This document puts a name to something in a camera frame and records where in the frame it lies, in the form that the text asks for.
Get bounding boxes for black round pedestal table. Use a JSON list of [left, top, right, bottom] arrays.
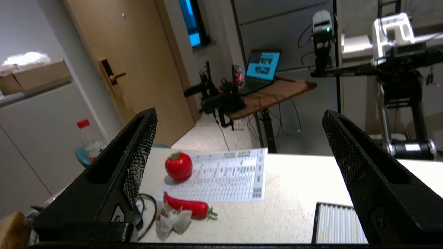
[[310, 47, 443, 160]]

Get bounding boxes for small brown lump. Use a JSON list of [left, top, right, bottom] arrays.
[[0, 212, 31, 249]]

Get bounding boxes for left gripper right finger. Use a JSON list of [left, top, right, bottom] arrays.
[[322, 109, 443, 244]]

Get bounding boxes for dark framed blue screen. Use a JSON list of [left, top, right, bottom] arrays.
[[178, 0, 212, 49]]

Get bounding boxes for white plastic bag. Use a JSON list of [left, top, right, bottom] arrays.
[[2, 51, 51, 68]]

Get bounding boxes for tan wooden door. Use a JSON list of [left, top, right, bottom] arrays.
[[64, 0, 196, 146]]

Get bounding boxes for crumpled white wrapper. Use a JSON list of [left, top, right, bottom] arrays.
[[156, 202, 192, 242]]

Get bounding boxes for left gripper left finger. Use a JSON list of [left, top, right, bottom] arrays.
[[31, 107, 158, 242]]

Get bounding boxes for red toy chili pepper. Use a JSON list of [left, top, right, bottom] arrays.
[[163, 191, 218, 219]]

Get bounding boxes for brown wooden side table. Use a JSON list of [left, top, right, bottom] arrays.
[[228, 78, 317, 153]]

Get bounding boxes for black laptop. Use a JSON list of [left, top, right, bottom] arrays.
[[239, 49, 282, 95]]

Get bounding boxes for grey cabinet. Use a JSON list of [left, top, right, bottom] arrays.
[[0, 77, 121, 215]]

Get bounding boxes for clear water bottle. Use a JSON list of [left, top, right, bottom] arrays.
[[77, 119, 108, 163]]

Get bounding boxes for black door lock handle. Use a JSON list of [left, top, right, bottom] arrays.
[[99, 58, 127, 99]]

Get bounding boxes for black mouse cable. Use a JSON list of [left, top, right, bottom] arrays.
[[137, 194, 158, 241]]

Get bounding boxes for black tissue box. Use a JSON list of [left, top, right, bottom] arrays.
[[311, 202, 368, 244]]

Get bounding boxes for black computer mouse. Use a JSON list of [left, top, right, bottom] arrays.
[[131, 206, 143, 230]]

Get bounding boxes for black dangling cable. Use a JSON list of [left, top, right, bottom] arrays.
[[247, 95, 301, 137]]

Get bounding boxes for red toy tomato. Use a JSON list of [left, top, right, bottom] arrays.
[[165, 151, 193, 182]]

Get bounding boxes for brown cardboard box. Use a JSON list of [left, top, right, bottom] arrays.
[[0, 59, 72, 96]]

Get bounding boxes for white printed menu sheet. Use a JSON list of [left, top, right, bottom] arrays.
[[156, 148, 268, 203]]

